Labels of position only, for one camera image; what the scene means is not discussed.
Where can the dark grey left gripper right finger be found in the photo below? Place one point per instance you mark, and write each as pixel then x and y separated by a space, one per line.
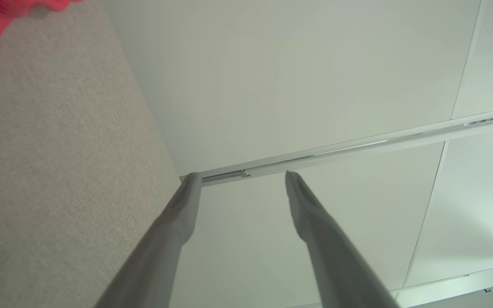
pixel 336 261

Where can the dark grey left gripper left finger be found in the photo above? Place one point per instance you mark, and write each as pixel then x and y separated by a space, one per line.
pixel 161 252

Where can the grey fabric sofa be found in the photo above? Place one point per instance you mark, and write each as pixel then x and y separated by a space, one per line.
pixel 58 149

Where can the grey metal baseboard rail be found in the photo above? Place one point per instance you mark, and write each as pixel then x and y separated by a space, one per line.
pixel 357 147

